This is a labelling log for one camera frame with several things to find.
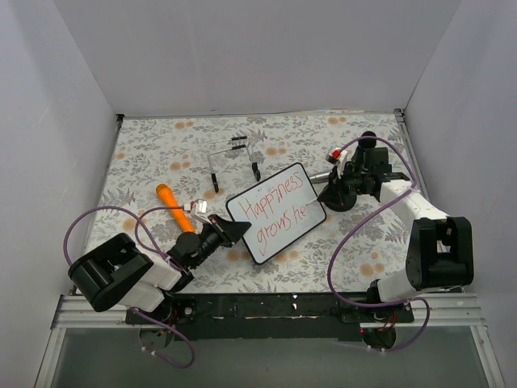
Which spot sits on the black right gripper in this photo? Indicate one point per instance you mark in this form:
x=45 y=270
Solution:
x=342 y=184

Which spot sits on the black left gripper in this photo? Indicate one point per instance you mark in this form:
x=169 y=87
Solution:
x=222 y=231

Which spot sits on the black framed whiteboard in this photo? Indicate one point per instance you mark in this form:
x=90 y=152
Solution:
x=276 y=209

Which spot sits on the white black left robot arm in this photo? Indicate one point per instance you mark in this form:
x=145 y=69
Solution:
x=118 y=273

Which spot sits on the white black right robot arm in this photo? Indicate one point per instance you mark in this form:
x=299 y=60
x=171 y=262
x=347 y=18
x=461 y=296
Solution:
x=440 y=250

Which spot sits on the black microphone stand base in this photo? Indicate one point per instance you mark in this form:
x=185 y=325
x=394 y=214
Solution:
x=337 y=201

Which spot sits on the silver metal microphone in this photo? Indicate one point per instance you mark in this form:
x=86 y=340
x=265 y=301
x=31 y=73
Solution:
x=319 y=178

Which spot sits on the black microphone on stand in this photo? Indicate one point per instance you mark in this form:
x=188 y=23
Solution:
x=368 y=140

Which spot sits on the orange toy microphone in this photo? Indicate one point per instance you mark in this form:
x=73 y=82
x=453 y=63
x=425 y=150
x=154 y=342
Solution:
x=165 y=194

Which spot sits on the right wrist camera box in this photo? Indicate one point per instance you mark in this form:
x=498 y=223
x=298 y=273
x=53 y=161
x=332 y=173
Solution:
x=337 y=157

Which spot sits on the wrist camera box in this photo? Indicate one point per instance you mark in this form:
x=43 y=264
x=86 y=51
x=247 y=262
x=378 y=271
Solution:
x=198 y=210
x=337 y=157

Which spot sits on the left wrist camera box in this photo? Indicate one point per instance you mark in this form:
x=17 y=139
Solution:
x=198 y=210

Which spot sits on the black front mounting rail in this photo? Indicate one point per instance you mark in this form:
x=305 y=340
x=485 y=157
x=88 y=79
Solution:
x=257 y=316

